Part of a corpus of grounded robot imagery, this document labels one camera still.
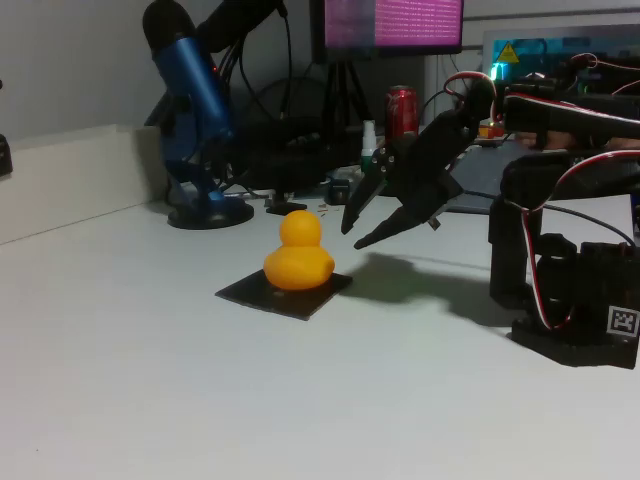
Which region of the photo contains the white fiducial marker sticker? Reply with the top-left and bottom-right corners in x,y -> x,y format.
606,304 -> 640,336

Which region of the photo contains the red white black servo cable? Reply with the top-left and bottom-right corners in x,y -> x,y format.
442,69 -> 640,331

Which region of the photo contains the small black cube charger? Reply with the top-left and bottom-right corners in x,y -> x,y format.
325,178 -> 351,206

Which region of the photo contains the person's resting hand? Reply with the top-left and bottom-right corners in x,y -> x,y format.
599,137 -> 640,152

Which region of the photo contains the black microphone cable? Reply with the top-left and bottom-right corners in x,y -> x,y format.
277,0 -> 296,121

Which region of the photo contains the white spray bottle green label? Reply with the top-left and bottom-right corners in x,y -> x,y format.
359,119 -> 380,176

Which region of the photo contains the red cola can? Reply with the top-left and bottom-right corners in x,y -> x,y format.
384,84 -> 419,146

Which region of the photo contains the black tripod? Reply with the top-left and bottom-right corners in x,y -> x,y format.
319,59 -> 374,131

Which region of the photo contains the black square board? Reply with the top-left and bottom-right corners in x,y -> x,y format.
214,269 -> 354,321

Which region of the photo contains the small black flat stand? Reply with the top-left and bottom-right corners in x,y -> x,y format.
264,199 -> 309,217

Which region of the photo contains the grey desk mat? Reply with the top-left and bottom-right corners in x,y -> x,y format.
447,142 -> 521,214

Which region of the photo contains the white low ledge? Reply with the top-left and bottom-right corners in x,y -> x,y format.
0,123 -> 169,246

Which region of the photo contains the monitor with purple screen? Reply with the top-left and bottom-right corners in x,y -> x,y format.
308,0 -> 465,64

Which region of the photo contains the person's gripping hand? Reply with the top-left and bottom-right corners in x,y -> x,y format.
517,128 -> 601,151

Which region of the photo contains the yellow rubber duck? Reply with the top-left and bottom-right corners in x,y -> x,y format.
263,209 -> 335,291

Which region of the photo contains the lit box with warning sticker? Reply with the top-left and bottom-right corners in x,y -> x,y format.
482,27 -> 640,91

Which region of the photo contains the black cable over mat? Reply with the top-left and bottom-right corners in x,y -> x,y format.
462,188 -> 637,250

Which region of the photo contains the blue desk microphone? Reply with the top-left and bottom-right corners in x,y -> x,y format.
141,0 -> 255,231

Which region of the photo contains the small black device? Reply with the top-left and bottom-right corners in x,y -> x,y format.
0,133 -> 14,177

